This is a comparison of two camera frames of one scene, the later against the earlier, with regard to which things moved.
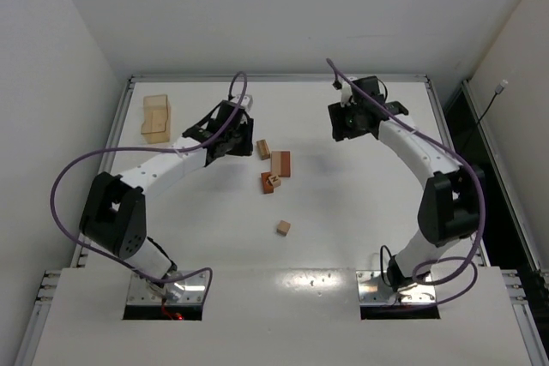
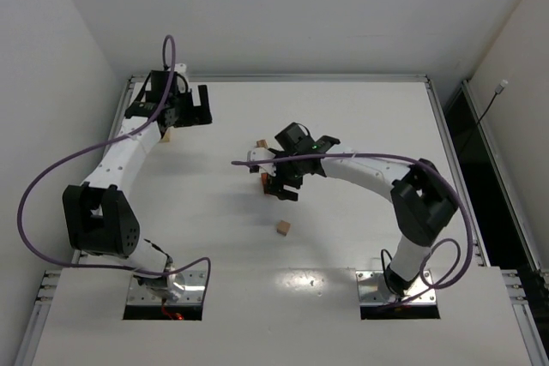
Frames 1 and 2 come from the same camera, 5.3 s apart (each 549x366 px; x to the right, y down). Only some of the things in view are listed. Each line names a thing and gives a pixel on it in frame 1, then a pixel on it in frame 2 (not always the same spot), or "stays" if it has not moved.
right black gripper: (340, 122) to (282, 183)
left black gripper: (242, 139) to (191, 108)
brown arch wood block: (266, 188) stays
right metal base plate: (374, 291) stays
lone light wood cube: (282, 227) stays
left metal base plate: (189, 290) stays
